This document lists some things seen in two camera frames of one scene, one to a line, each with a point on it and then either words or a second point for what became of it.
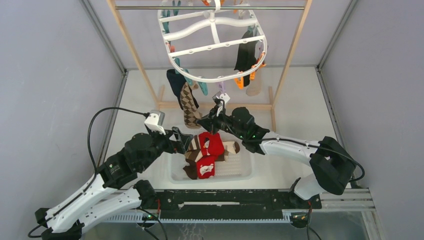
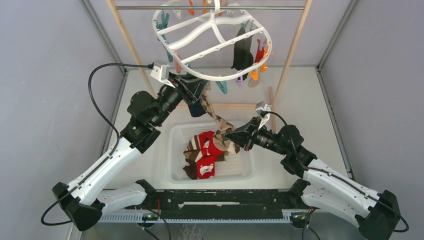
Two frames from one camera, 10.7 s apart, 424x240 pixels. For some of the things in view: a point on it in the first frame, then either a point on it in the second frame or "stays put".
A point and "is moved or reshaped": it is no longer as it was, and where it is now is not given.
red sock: (216, 147) stays put
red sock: (205, 167) stays put
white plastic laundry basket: (236, 168) stays put
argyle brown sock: (191, 114) → (225, 127)
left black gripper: (183, 140) → (190, 89)
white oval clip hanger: (213, 45) stays put
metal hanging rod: (206, 7) stays put
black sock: (246, 59) is moved or reshaped
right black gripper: (210, 124) → (243, 137)
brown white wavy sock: (195, 152) stays put
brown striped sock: (191, 170) stays put
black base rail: (231, 204) stays put
